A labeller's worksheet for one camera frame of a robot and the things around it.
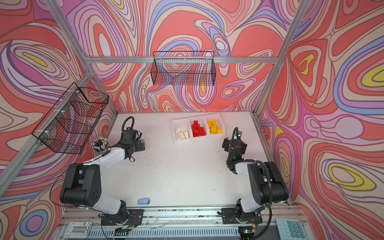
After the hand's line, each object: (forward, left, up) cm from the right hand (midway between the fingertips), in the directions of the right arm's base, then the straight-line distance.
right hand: (235, 142), depth 94 cm
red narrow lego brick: (+19, +25, -2) cm, 31 cm away
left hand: (+1, +63, +1) cm, 63 cm away
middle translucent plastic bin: (+21, +20, -2) cm, 29 cm away
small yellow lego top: (+12, +8, -4) cm, 15 cm away
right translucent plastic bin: (+23, +8, 0) cm, 24 cm away
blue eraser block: (-32, +54, -5) cm, 63 cm away
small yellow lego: (+17, +10, -3) cm, 20 cm away
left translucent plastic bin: (+19, +33, -3) cm, 38 cm away
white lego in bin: (+9, +31, -2) cm, 33 cm away
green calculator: (-46, -17, -5) cm, 50 cm away
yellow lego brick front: (+16, +15, -1) cm, 22 cm away
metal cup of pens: (-5, +80, +10) cm, 81 cm away
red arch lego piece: (+12, +24, -2) cm, 27 cm away
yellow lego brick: (+13, +12, -3) cm, 18 cm away
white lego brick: (+10, +35, -4) cm, 36 cm away
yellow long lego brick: (+20, +11, -2) cm, 23 cm away
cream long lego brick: (+15, +38, -5) cm, 41 cm away
